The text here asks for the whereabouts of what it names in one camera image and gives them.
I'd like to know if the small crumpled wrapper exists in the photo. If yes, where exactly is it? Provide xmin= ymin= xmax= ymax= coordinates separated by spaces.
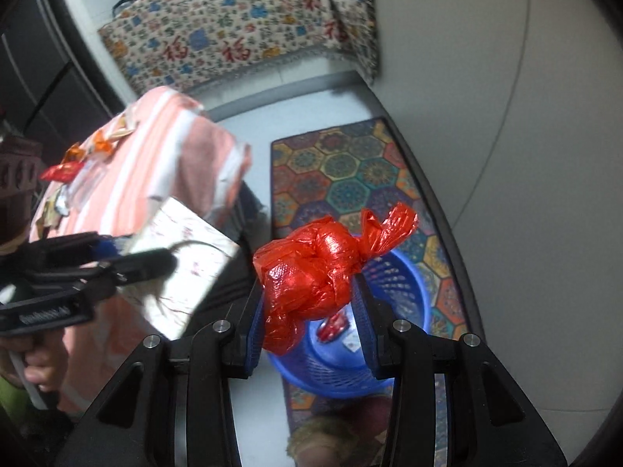
xmin=34 ymin=193 xmax=72 ymax=229

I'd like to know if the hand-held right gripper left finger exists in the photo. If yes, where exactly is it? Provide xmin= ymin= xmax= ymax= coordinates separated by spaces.
xmin=53 ymin=279 xmax=266 ymax=467

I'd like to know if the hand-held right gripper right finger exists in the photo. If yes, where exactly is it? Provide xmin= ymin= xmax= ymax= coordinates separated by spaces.
xmin=353 ymin=274 xmax=568 ymax=467

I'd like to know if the blue plastic basket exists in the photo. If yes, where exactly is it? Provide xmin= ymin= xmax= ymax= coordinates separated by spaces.
xmin=265 ymin=248 xmax=432 ymax=400

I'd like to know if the person's left hand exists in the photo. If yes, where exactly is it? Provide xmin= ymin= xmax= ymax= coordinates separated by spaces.
xmin=0 ymin=335 xmax=69 ymax=392

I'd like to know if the beige wrapper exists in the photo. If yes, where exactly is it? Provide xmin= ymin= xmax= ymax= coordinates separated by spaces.
xmin=109 ymin=107 xmax=142 ymax=139

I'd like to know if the person's left forearm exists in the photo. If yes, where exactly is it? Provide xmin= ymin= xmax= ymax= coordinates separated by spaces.
xmin=0 ymin=374 xmax=30 ymax=429

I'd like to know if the colourful hexagon pattern rug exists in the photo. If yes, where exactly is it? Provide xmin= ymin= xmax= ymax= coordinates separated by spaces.
xmin=270 ymin=117 xmax=470 ymax=467

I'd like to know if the red plastic bag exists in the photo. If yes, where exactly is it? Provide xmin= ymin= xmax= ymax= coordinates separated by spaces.
xmin=253 ymin=203 xmax=419 ymax=356

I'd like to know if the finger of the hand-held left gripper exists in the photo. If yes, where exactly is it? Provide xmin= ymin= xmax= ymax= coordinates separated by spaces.
xmin=29 ymin=232 xmax=120 ymax=268
xmin=83 ymin=248 xmax=177 ymax=297

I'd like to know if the furry brown slipper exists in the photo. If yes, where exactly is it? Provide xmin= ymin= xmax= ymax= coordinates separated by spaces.
xmin=287 ymin=416 xmax=390 ymax=467

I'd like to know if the printed floral cloth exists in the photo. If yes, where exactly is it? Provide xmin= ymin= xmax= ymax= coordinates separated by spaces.
xmin=97 ymin=0 xmax=380 ymax=95

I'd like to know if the red white packet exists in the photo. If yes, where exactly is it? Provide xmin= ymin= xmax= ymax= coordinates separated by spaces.
xmin=319 ymin=314 xmax=363 ymax=351

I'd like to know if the pink striped tablecloth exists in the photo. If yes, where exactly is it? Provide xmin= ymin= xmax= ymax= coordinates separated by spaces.
xmin=29 ymin=86 xmax=254 ymax=414

